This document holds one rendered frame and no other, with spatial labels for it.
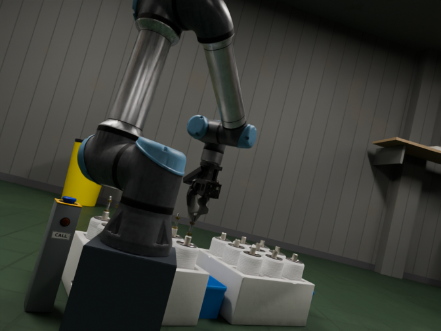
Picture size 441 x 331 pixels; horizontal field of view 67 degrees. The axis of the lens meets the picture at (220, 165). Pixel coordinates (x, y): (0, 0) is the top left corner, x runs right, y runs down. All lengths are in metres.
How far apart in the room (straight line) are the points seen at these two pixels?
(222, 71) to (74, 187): 2.76
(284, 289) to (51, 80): 3.52
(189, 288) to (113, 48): 3.44
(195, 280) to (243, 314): 0.27
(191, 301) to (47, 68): 3.54
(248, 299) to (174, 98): 3.03
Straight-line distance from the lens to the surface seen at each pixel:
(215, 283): 1.40
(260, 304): 1.39
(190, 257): 1.18
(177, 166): 0.70
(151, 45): 0.86
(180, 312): 1.20
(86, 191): 3.49
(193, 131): 1.06
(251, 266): 1.36
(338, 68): 4.67
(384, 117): 4.85
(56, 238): 1.08
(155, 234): 0.69
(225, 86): 0.92
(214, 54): 0.88
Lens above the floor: 0.46
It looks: 5 degrees up
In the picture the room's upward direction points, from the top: 15 degrees clockwise
